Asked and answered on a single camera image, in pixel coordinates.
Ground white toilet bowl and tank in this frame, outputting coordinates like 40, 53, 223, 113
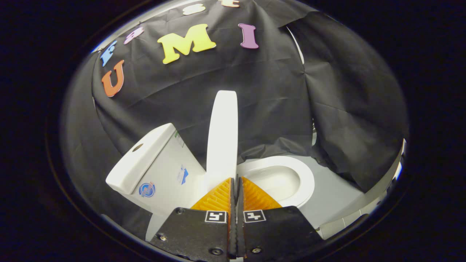
106, 123, 315, 242

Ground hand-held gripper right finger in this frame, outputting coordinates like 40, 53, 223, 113
236, 176, 324, 261

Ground white toilet lid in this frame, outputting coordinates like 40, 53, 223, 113
206, 90, 239, 191

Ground white toilet seat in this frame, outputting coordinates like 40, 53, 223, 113
237, 156, 315, 209

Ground white toilet tank cover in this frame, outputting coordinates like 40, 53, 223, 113
106, 123, 177, 195

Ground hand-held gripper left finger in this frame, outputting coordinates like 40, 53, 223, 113
149, 177, 234, 261

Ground black backdrop cloth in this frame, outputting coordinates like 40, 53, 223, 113
60, 0, 410, 241

